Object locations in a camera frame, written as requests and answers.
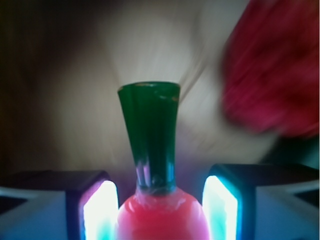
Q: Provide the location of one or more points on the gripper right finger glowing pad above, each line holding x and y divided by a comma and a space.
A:
262, 202

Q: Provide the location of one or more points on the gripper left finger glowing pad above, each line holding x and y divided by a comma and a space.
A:
58, 205

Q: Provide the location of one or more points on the orange toy carrot green stem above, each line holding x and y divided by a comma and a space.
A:
158, 210

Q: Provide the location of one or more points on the red crumpled cloth ball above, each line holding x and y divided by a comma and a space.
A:
271, 68

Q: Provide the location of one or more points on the brown paper bag bin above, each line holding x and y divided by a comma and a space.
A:
63, 61

